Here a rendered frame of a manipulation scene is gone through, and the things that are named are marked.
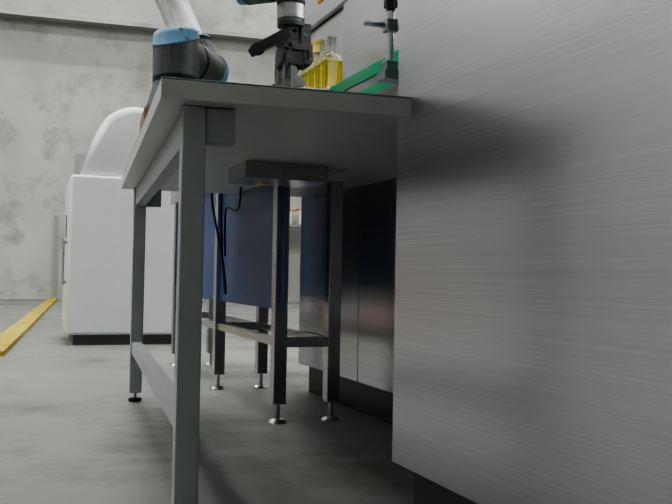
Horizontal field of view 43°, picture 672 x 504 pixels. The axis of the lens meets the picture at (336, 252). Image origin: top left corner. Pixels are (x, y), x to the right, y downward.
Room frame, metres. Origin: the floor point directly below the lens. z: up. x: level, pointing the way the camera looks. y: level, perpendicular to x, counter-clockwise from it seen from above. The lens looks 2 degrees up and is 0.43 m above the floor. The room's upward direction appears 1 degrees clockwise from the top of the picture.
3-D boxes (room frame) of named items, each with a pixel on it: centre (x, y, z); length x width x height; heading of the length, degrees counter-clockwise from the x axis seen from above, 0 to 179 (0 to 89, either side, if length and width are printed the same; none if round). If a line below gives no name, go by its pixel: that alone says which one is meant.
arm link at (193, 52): (2.16, 0.42, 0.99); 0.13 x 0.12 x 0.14; 160
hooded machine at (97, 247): (5.27, 1.32, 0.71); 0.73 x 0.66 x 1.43; 107
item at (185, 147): (2.14, 0.43, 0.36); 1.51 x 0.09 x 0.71; 17
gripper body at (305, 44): (2.20, 0.12, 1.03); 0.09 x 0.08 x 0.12; 111
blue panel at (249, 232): (3.19, 0.35, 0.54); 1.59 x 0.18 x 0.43; 21
